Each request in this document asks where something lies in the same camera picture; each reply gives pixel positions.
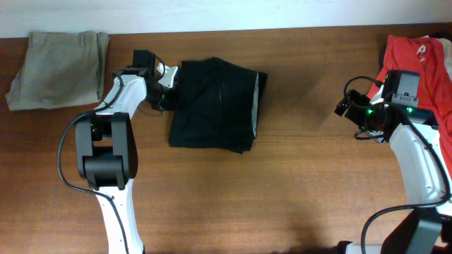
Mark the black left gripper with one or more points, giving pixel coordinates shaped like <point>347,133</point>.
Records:
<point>176,99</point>

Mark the folded khaki shorts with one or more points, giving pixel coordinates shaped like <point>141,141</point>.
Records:
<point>60,70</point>

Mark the black shorts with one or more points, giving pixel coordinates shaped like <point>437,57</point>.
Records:
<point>217,105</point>

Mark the red shirt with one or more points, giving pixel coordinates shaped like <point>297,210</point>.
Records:
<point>426,57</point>

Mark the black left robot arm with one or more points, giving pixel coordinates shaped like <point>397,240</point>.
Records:
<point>106,151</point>

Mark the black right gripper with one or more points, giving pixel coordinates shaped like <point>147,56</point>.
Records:
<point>353,114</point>

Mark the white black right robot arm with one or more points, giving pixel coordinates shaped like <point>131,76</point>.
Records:
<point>412,133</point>

